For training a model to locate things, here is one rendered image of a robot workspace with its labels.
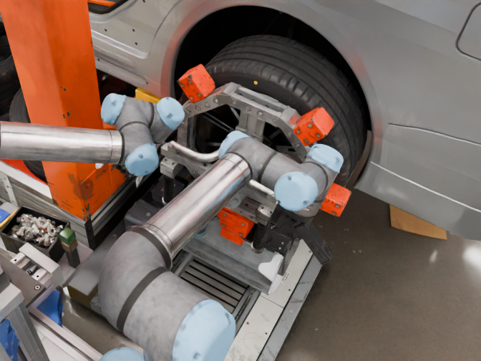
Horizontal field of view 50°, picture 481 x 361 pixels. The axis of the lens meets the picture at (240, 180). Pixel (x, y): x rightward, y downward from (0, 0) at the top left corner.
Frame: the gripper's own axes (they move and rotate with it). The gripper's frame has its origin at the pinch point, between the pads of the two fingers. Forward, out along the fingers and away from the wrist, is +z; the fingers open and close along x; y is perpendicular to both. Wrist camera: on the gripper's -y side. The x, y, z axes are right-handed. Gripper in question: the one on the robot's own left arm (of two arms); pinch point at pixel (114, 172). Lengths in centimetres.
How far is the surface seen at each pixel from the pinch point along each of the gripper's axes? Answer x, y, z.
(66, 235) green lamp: 0.3, 4.5, 35.3
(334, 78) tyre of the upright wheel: 46, -36, -47
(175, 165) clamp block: 15.8, -7.1, -6.9
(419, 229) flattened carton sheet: 169, -65, 13
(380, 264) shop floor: 149, -41, 26
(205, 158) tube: 20.7, -6.4, -16.6
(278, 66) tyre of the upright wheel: 28, -33, -40
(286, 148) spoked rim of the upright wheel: 49, -25, -21
